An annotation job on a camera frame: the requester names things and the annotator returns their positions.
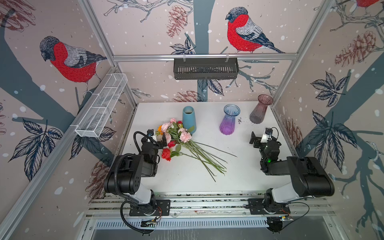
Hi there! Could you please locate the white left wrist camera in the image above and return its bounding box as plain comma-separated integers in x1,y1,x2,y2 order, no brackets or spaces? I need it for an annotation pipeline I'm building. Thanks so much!
147,129,157,141

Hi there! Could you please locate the pink carnation stem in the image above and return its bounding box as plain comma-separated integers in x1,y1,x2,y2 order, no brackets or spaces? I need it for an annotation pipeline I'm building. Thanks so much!
178,127,238,158

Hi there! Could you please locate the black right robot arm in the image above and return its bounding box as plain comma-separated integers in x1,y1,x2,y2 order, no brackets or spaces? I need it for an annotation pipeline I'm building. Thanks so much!
246,128,335,215

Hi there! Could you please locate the blue purple glass vase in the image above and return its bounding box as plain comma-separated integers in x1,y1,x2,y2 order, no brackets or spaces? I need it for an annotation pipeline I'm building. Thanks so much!
220,104,241,136

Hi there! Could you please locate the small red rose stem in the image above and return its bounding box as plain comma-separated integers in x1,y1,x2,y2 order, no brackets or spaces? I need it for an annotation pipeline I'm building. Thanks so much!
168,141,177,149

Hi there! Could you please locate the orange rose stem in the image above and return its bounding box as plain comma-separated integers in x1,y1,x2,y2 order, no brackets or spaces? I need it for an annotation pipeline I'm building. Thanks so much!
157,126,164,135

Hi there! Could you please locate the teal ceramic vase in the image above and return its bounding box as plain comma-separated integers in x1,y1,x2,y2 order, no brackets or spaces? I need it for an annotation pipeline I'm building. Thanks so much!
182,106,197,135

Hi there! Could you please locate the aluminium rail base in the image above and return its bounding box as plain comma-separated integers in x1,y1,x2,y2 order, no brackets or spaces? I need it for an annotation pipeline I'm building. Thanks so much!
83,193,336,234

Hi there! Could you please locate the black hanging wire basket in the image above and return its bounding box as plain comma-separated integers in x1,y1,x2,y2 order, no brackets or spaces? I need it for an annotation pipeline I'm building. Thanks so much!
174,58,239,80

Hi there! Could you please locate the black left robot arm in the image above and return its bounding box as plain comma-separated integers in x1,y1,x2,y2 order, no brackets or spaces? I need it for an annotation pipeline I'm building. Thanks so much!
104,132,162,216

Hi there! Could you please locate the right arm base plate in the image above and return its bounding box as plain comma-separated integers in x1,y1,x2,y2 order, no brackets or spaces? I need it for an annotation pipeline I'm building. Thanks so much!
246,198,291,215

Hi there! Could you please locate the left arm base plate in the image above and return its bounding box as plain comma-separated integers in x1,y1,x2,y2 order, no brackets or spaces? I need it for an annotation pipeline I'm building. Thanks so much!
129,200,171,217

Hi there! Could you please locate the white wire mesh basket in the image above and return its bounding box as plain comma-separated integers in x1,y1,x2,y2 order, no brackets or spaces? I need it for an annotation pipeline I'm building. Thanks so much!
75,73,128,138

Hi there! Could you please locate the mauve glass vase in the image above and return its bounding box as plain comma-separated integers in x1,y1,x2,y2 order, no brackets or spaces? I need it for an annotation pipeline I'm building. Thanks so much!
250,94,274,124

